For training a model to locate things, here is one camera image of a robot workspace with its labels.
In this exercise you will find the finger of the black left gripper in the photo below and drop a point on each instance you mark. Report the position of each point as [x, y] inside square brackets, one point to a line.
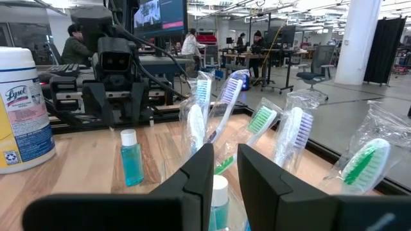
[98, 99]
[139, 99]

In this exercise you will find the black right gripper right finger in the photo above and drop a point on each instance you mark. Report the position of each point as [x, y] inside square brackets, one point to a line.
[276, 205]

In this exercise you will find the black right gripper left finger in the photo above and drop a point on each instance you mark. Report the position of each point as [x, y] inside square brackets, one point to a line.
[186, 208]

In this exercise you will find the teal mouthwash bottle white cap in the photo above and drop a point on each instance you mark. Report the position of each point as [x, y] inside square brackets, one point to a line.
[220, 192]
[131, 163]

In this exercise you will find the blue grip toothbrush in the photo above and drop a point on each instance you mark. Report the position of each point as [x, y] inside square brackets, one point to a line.
[204, 91]

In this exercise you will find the lavender bristle teal grip toothbrush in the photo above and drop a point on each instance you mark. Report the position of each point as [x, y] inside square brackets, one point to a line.
[297, 138]

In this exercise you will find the mint bristle green grip toothbrush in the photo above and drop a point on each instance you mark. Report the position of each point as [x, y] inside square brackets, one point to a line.
[261, 120]

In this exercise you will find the purple white toothbrush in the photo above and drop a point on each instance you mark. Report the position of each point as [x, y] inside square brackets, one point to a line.
[231, 91]

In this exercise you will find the green bristle white toothbrush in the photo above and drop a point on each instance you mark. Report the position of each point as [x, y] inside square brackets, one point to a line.
[366, 167]

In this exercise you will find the black keyboard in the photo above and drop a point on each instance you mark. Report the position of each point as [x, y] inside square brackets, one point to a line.
[64, 69]

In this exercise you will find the person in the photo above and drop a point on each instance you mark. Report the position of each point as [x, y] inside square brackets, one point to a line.
[191, 45]
[257, 45]
[241, 38]
[75, 48]

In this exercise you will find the Lysol wipes canister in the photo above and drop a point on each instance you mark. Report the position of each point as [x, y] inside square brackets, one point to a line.
[22, 112]

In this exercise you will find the red tool chest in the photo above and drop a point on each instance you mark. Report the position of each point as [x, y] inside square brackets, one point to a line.
[207, 38]

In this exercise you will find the computer tower blue lights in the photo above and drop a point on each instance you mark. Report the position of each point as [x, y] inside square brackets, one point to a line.
[245, 81]

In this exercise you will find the wooden office desk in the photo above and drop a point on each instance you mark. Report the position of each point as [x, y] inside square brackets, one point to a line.
[237, 55]

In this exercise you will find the grey office chair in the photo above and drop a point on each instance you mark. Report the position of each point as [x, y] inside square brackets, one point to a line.
[316, 61]

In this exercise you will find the black desk monitor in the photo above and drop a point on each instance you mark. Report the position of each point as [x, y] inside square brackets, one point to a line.
[282, 35]

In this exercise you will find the white building column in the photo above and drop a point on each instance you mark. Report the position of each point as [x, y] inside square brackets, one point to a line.
[358, 41]

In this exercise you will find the black room partition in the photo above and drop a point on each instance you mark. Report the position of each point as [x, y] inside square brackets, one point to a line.
[385, 48]

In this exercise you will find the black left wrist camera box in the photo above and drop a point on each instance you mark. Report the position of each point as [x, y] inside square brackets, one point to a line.
[115, 59]

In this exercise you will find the large wall monitor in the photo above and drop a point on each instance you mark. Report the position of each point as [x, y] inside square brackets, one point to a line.
[160, 16]

